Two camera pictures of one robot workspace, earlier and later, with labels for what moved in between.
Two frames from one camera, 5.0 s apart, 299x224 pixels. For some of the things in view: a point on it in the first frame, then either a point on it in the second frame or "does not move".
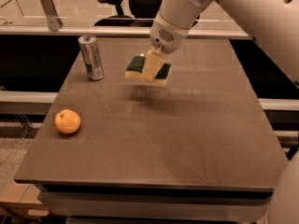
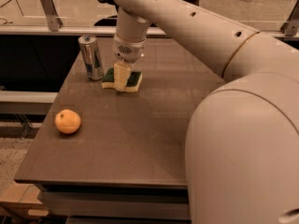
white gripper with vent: (168, 36) to (128, 50)
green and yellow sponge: (135, 67) to (133, 84)
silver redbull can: (89, 44) does not move
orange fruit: (67, 121) does not move
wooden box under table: (21, 200) does not move
